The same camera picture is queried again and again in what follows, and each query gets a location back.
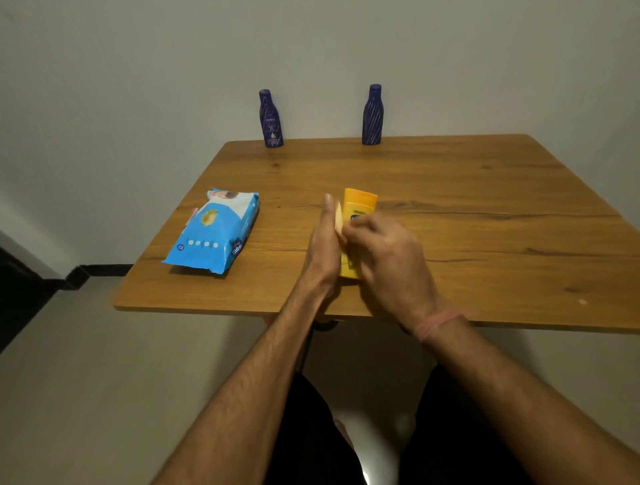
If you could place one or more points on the black door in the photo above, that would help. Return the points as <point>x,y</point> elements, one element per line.
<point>20,300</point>

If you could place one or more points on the orange plastic bucket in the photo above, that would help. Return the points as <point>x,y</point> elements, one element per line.
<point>270,321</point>

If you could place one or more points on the black baseboard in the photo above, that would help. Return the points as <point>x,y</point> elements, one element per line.
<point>105,270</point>

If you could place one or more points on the person's right hand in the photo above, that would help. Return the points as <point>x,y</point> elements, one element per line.
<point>395,270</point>

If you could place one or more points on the white wet wipe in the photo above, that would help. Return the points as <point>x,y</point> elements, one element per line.
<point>339,217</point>

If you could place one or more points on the person's right forearm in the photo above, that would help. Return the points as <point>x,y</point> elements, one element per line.
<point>540,404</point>

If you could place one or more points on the wooden table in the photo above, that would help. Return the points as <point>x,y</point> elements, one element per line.
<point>500,235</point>

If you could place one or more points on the blue wet wipes pack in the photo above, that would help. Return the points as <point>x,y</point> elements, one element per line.
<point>212,235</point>

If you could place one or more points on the person's left forearm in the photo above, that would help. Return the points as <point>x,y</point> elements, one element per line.
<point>240,404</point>

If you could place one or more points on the dark blue bottle white print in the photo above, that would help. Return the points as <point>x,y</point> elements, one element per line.
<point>271,122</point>

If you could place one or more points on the pink thread wristband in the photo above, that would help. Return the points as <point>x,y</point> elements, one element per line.
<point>437,322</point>

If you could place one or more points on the dark blue striped bottle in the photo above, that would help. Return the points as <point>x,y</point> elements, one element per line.
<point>372,117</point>

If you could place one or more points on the yellow bottle orange cap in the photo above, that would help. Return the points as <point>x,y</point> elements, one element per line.
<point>361,202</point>

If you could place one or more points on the person's left hand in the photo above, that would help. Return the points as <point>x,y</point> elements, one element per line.
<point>322,250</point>

